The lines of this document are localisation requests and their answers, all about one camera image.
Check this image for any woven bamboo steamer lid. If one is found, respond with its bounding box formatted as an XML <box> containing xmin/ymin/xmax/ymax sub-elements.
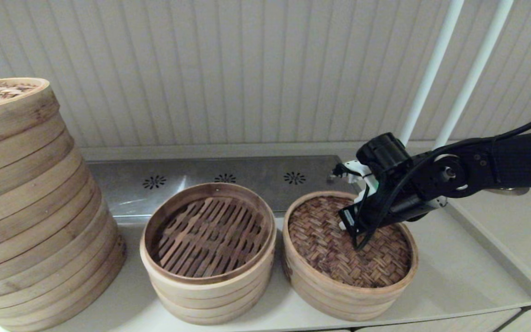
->
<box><xmin>283</xmin><ymin>190</ymin><xmax>419</xmax><ymax>298</ymax></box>

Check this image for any low bamboo steamer basket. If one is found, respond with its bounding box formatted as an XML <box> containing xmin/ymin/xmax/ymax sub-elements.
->
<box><xmin>289</xmin><ymin>270</ymin><xmax>409</xmax><ymax>322</ymax></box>

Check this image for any tall bamboo steamer stack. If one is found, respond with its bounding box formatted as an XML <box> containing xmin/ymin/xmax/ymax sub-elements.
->
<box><xmin>0</xmin><ymin>111</ymin><xmax>127</xmax><ymax>332</ymax></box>

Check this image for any stainless steel vented panel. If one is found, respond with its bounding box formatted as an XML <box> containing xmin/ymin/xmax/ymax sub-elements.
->
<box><xmin>86</xmin><ymin>155</ymin><xmax>363</xmax><ymax>224</ymax></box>

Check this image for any white metal pole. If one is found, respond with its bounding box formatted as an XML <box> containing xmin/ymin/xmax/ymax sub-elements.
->
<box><xmin>399</xmin><ymin>0</ymin><xmax>465</xmax><ymax>146</ymax></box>
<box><xmin>433</xmin><ymin>0</ymin><xmax>515</xmax><ymax>149</ymax></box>

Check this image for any white counter cabinet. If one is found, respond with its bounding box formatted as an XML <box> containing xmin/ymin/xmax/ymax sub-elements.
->
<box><xmin>289</xmin><ymin>302</ymin><xmax>531</xmax><ymax>332</ymax></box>

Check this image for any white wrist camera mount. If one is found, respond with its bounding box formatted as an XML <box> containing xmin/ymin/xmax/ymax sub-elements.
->
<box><xmin>332</xmin><ymin>159</ymin><xmax>379</xmax><ymax>203</ymax></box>

